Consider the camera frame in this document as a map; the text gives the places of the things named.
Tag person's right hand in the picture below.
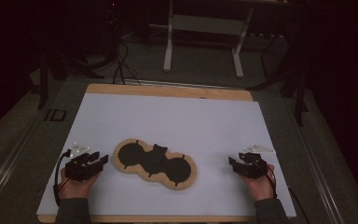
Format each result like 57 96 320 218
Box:
241 163 276 203

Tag black floor cables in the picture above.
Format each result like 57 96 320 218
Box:
111 39 143 87

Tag black rectangular floor plate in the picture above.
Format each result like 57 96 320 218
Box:
44 108 68 122

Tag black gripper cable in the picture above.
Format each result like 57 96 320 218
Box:
264 172 311 224
52 148 73 207

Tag tan fleece black-lined ear warmer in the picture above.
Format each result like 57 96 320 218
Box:
112 137 199 191

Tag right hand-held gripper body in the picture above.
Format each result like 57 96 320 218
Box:
236 144 276 180

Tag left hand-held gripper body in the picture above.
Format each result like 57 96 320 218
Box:
64 142 103 183

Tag person's left hand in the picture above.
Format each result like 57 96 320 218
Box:
58 167 99 201

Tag black metal stand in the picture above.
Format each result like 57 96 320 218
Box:
36 43 106 110
245 27 311 128

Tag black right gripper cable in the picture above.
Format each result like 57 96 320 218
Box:
264 172 311 224

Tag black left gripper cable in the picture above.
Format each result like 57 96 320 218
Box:
52 148 73 207

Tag grey metal floor rail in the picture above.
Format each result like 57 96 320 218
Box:
283 97 348 224
0 116 46 216

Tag white table sheet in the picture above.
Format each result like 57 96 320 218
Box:
36 92 297 218

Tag white metal stand frame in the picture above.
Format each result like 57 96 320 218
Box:
162 0 256 79

